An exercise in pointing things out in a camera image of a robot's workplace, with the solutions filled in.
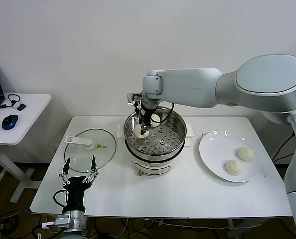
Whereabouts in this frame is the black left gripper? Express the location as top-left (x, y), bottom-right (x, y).
top-left (58, 155), bottom-right (99, 214)

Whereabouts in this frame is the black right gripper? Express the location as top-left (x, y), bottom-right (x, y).
top-left (135, 106), bottom-right (157, 136)

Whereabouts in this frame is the white steamed baozi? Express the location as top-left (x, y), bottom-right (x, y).
top-left (225, 159), bottom-right (243, 176)
top-left (149, 114), bottom-right (161, 128)
top-left (236, 146), bottom-right (255, 161)
top-left (134, 125), bottom-right (151, 138)

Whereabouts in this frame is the steel steamer basket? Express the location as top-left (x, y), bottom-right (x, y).
top-left (124, 106), bottom-right (188, 155)

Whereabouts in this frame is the white electric cooking pot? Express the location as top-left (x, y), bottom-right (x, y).
top-left (117, 123), bottom-right (195, 178)

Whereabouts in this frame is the white side table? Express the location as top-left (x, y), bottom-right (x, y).
top-left (0, 94), bottom-right (53, 204)

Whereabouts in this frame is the white round plate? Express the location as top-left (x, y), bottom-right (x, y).
top-left (198, 130), bottom-right (261, 183)

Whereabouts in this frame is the blue computer mouse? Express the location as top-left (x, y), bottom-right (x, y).
top-left (1, 115), bottom-right (19, 130)

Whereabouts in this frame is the glass lid white handle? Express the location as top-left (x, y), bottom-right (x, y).
top-left (64, 128), bottom-right (117, 173)

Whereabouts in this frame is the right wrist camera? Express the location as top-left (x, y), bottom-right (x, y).
top-left (127, 93), bottom-right (142, 106)

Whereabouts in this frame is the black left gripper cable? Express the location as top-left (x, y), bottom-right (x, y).
top-left (53, 189), bottom-right (69, 209)

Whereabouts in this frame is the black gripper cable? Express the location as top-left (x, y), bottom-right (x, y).
top-left (162, 102), bottom-right (175, 124)
top-left (53, 189), bottom-right (69, 209)

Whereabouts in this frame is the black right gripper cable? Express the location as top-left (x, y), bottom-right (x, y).
top-left (162, 102), bottom-right (175, 124)

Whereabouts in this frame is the black looped cable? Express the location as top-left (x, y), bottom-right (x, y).
top-left (0, 94), bottom-right (21, 109)

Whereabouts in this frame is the black cable with plug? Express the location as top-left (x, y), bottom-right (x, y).
top-left (272, 133), bottom-right (296, 163)

